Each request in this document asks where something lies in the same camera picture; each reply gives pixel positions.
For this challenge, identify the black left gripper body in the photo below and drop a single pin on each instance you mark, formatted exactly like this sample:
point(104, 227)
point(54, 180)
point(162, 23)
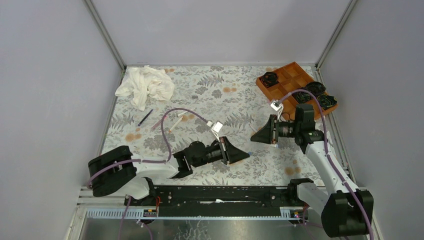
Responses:
point(223, 151)

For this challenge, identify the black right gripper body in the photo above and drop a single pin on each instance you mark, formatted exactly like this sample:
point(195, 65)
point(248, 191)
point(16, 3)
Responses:
point(275, 132)

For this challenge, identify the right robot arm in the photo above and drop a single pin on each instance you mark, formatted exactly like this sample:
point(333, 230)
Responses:
point(345, 210)

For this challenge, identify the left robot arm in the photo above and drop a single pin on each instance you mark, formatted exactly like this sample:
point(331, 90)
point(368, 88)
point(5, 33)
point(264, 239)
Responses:
point(117, 171)

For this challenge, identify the white pen red tip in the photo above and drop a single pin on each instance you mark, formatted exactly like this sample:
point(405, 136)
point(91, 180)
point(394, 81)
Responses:
point(175, 125)

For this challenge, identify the pink pen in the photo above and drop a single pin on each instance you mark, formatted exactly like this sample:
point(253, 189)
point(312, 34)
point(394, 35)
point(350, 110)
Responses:
point(158, 123)

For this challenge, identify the black pen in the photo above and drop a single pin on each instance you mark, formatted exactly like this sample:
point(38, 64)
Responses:
point(145, 118)

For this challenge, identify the orange compartment tray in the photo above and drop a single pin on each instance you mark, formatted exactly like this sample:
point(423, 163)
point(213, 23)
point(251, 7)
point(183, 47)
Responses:
point(277, 83)

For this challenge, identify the floral patterned mat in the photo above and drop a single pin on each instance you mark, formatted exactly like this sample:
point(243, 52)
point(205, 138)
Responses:
point(202, 94)

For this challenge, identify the white crumpled cloth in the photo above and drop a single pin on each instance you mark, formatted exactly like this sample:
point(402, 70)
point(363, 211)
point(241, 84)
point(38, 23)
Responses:
point(145, 82)

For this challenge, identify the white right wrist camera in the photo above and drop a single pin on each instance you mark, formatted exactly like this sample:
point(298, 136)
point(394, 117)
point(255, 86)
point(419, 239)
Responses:
point(278, 106)

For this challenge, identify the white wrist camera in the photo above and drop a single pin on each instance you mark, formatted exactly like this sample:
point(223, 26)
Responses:
point(215, 128)
point(278, 106)

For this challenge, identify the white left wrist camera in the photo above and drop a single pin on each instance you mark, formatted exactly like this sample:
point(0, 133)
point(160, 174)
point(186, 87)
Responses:
point(215, 128)

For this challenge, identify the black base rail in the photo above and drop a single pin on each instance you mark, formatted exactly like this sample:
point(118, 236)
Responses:
point(218, 201)

